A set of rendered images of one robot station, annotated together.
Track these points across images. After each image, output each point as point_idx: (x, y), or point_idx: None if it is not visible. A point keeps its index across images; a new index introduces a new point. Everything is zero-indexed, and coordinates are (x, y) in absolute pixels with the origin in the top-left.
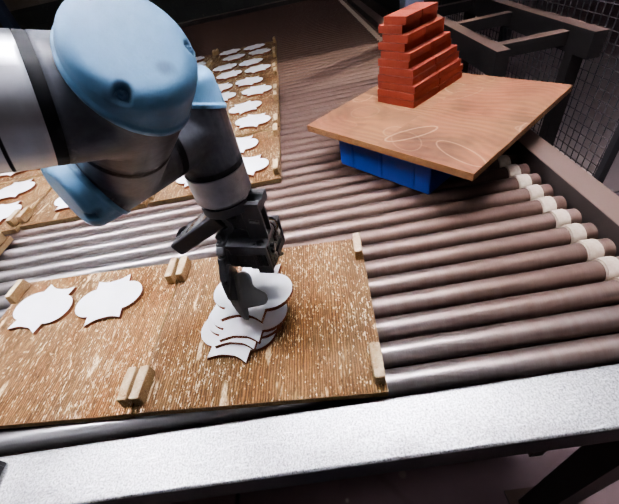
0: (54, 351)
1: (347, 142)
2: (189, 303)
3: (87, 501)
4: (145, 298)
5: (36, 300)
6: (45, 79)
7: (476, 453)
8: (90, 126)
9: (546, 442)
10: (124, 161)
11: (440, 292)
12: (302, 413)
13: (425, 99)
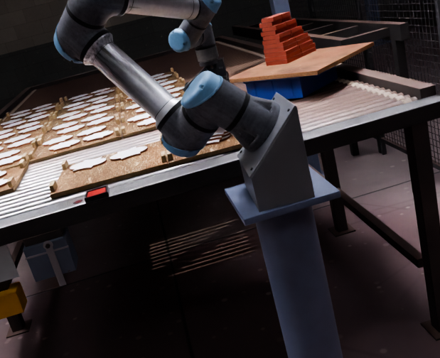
0: (109, 167)
1: (251, 80)
2: None
3: (159, 181)
4: (150, 149)
5: (81, 163)
6: (200, 0)
7: (323, 140)
8: (204, 8)
9: (350, 131)
10: (202, 21)
11: (308, 116)
12: None
13: (294, 59)
